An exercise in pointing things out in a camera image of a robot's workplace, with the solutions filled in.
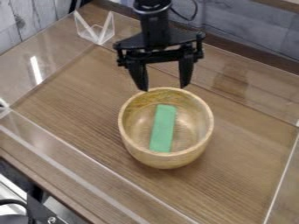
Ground round wooden bowl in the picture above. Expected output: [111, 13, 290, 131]
[118, 87, 215, 169]

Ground clear acrylic corner bracket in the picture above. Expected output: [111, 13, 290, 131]
[74, 10, 115, 46]

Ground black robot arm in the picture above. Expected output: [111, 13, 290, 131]
[114, 0, 206, 91]

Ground black cable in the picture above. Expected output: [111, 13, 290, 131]
[0, 199, 31, 218]

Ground black metal table bracket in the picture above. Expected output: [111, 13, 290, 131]
[27, 193, 70, 224]

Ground green rectangular block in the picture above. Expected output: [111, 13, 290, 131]
[150, 104, 176, 153]

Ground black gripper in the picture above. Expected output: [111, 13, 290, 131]
[114, 28, 206, 92]

